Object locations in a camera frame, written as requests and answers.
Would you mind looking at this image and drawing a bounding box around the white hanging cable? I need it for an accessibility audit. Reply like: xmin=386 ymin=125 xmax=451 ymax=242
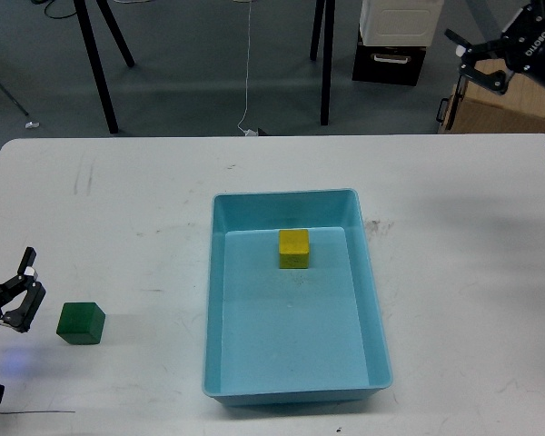
xmin=236 ymin=0 xmax=259 ymax=137

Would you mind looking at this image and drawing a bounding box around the black angled table leg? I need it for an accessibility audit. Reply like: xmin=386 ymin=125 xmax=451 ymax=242
xmin=96 ymin=0 xmax=135 ymax=68

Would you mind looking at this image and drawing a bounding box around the black angled leg right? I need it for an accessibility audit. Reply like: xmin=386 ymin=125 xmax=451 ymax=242
xmin=309 ymin=0 xmax=325 ymax=61

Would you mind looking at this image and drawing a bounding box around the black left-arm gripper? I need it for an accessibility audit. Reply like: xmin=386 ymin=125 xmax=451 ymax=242
xmin=0 ymin=247 xmax=45 ymax=333

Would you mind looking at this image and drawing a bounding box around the black table leg right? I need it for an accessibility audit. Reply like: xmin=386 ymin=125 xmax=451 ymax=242
xmin=320 ymin=0 xmax=336 ymax=126

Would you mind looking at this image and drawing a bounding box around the light wooden crate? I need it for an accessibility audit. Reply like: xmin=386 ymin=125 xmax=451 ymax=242
xmin=437 ymin=74 xmax=545 ymax=134

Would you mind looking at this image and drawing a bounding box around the white plastic container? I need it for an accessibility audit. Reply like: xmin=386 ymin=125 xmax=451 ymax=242
xmin=359 ymin=0 xmax=444 ymax=47

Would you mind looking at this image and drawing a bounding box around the light blue plastic bin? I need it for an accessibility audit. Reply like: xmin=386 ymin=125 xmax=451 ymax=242
xmin=203 ymin=189 xmax=392 ymax=406

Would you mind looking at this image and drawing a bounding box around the yellow wooden cube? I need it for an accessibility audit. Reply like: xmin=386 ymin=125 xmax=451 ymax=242
xmin=278 ymin=229 xmax=310 ymax=269

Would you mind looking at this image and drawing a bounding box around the green wooden cube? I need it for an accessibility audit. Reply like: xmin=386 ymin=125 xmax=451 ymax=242
xmin=56 ymin=302 xmax=106 ymax=345

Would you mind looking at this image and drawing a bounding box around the black storage box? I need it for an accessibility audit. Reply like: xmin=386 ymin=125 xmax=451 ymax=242
xmin=352 ymin=35 xmax=427 ymax=86

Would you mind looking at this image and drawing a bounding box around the black table leg left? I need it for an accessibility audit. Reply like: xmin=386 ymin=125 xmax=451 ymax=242
xmin=74 ymin=0 xmax=119 ymax=134

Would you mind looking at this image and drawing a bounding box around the grey tripod leg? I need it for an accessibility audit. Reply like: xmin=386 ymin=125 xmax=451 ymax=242
xmin=0 ymin=82 xmax=29 ymax=116

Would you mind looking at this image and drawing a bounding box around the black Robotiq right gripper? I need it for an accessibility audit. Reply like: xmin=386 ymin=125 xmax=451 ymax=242
xmin=443 ymin=0 xmax=545 ymax=97

